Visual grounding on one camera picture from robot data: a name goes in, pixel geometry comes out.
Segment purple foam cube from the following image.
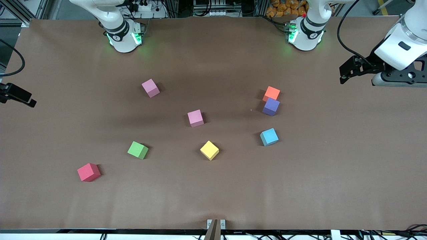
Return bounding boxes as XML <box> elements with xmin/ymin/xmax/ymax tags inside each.
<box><xmin>262</xmin><ymin>98</ymin><xmax>280</xmax><ymax>116</ymax></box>

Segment red foam cube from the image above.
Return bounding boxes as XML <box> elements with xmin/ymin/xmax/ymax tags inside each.
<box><xmin>77</xmin><ymin>163</ymin><xmax>101</xmax><ymax>182</ymax></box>

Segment blue foam cube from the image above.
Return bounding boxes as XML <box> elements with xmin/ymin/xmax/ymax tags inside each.
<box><xmin>260</xmin><ymin>128</ymin><xmax>279</xmax><ymax>147</ymax></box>

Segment green foam cube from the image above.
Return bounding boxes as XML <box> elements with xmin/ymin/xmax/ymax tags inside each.
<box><xmin>127</xmin><ymin>141</ymin><xmax>149</xmax><ymax>160</ymax></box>

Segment light pink foam cube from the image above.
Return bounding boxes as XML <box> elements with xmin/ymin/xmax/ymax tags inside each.
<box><xmin>141</xmin><ymin>79</ymin><xmax>160</xmax><ymax>98</ymax></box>
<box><xmin>187</xmin><ymin>109</ymin><xmax>204</xmax><ymax>127</ymax></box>

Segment orange foam cube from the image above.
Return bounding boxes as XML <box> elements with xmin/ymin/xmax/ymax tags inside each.
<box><xmin>263</xmin><ymin>86</ymin><xmax>281</xmax><ymax>102</ymax></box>

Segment bag of orange snacks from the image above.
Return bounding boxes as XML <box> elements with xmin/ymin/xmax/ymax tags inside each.
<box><xmin>266</xmin><ymin>0</ymin><xmax>309</xmax><ymax>18</ymax></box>

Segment long white power strip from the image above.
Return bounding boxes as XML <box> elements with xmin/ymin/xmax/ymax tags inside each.
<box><xmin>193</xmin><ymin>9</ymin><xmax>228</xmax><ymax>17</ymax></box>

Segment yellow foam cube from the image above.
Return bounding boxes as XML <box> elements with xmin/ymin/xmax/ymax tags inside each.
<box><xmin>200</xmin><ymin>141</ymin><xmax>220</xmax><ymax>161</ymax></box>

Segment large table cover sheet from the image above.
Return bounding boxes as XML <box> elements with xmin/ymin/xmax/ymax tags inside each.
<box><xmin>0</xmin><ymin>16</ymin><xmax>427</xmax><ymax>231</ymax></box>

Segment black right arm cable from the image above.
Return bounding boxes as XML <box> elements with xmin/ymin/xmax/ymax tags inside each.
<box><xmin>0</xmin><ymin>39</ymin><xmax>26</xmax><ymax>77</ymax></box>

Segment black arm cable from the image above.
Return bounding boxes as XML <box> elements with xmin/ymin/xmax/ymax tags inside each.
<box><xmin>0</xmin><ymin>39</ymin><xmax>26</xmax><ymax>77</ymax></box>
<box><xmin>337</xmin><ymin>0</ymin><xmax>376</xmax><ymax>67</ymax></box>

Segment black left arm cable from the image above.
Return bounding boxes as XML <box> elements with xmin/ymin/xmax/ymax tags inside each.
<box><xmin>337</xmin><ymin>0</ymin><xmax>376</xmax><ymax>67</ymax></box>

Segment aluminium frame rail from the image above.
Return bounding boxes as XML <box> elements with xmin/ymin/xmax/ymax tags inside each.
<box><xmin>0</xmin><ymin>0</ymin><xmax>49</xmax><ymax>21</ymax></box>

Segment tangled black cables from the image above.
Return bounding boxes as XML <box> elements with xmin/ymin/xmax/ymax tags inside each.
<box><xmin>359</xmin><ymin>224</ymin><xmax>427</xmax><ymax>240</ymax></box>

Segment small metal clamp bracket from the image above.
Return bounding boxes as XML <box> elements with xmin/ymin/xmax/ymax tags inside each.
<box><xmin>204</xmin><ymin>219</ymin><xmax>226</xmax><ymax>240</ymax></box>

